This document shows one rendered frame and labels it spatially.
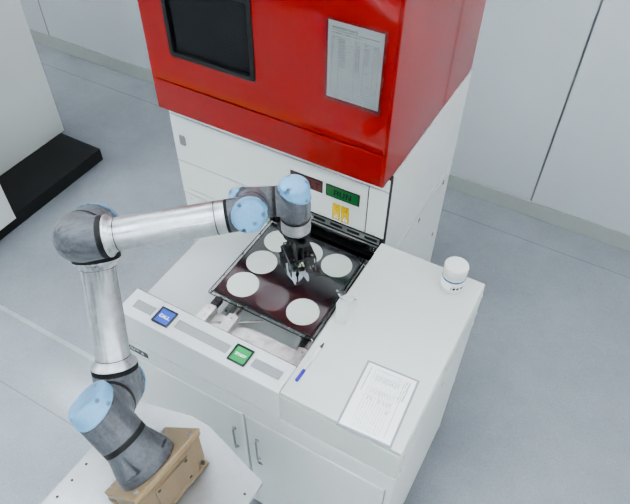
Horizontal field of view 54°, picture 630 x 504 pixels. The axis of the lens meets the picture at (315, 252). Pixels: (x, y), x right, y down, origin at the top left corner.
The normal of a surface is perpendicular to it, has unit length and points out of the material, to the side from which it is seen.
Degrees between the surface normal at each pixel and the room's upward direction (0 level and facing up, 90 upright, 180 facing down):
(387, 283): 0
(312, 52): 90
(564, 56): 90
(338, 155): 90
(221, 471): 0
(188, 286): 0
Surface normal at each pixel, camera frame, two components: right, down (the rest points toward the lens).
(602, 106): -0.49, 0.63
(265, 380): 0.01, -0.68
